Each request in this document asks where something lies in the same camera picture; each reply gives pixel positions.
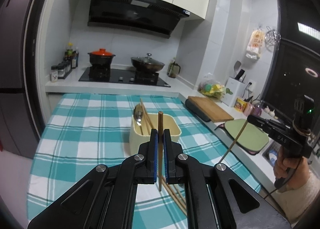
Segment wooden chopstick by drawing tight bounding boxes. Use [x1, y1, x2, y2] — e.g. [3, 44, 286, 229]
[158, 111, 164, 192]
[162, 176, 186, 208]
[140, 98, 155, 135]
[140, 115, 149, 135]
[218, 120, 248, 163]
[162, 176, 187, 216]

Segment steel spoon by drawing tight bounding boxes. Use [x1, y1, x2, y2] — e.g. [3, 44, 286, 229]
[133, 104, 143, 126]

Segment kitchen sink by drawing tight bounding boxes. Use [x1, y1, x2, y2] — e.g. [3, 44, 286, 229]
[263, 141, 280, 167]

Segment person's right hand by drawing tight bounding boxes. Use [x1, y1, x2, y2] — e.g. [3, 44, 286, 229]
[273, 146, 310, 190]

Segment green cutting board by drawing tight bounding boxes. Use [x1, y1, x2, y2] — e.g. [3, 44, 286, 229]
[225, 119, 269, 155]

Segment purple cup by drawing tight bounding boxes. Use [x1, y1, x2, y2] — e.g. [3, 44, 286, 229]
[251, 100, 263, 117]

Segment pink cup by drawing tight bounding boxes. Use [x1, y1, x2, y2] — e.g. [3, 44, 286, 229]
[243, 103, 254, 116]

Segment dark window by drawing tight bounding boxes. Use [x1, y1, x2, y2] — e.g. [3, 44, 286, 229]
[263, 0, 319, 128]

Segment yellow red tin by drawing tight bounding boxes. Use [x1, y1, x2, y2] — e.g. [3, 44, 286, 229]
[234, 97, 247, 112]

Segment teal white checkered tablecloth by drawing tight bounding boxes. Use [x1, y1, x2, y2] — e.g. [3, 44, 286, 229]
[27, 93, 261, 220]

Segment white knife block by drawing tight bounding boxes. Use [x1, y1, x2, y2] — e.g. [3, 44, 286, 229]
[221, 77, 245, 107]

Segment cream utensil holder box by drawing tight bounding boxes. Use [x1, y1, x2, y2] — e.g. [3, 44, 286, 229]
[129, 114, 182, 156]

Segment wooden cutting board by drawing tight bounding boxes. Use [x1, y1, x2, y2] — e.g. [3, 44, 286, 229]
[187, 96, 234, 123]

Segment hanging noodle package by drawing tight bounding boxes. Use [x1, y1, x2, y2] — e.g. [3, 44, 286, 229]
[246, 28, 265, 60]

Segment bag of colourful sponges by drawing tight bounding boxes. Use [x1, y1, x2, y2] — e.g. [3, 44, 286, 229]
[198, 73, 227, 100]

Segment black griddle under board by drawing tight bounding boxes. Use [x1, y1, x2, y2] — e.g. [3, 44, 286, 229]
[185, 99, 211, 122]

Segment grey refrigerator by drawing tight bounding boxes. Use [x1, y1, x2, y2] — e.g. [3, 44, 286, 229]
[1, 0, 45, 158]

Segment black gas stove top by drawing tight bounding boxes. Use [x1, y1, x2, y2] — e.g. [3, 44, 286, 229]
[79, 67, 170, 87]

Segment white spice jar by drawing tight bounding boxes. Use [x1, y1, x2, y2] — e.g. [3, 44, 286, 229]
[50, 65, 59, 83]

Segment black wok glass lid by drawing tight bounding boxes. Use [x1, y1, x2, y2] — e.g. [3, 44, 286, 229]
[131, 53, 165, 72]

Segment black pot orange lid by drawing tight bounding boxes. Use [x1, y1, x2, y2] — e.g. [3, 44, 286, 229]
[88, 48, 116, 66]

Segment sauce bottles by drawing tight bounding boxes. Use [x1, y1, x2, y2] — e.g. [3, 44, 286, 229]
[63, 42, 79, 69]

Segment black range hood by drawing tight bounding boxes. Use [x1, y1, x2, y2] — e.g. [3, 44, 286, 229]
[87, 0, 190, 38]

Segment black cable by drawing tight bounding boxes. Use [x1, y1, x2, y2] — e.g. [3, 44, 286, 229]
[263, 158, 304, 201]

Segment hanging wire whisk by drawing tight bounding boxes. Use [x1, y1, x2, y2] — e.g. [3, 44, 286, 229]
[264, 26, 281, 51]

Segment glass jug with handle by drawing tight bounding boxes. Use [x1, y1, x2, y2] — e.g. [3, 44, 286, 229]
[167, 58, 181, 78]

